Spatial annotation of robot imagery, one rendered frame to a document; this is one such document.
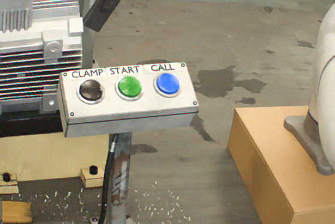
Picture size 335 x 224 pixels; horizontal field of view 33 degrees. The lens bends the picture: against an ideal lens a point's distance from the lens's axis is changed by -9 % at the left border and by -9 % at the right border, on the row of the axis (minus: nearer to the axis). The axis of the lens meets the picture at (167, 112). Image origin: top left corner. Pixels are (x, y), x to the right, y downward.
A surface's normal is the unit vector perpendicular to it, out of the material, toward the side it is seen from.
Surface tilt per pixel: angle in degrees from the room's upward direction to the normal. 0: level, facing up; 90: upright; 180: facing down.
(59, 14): 88
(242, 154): 90
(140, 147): 0
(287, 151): 4
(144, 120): 118
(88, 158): 90
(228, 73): 0
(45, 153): 90
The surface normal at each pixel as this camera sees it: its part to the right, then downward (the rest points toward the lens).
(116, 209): 0.33, 0.52
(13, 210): 0.13, -0.84
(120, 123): 0.25, 0.85
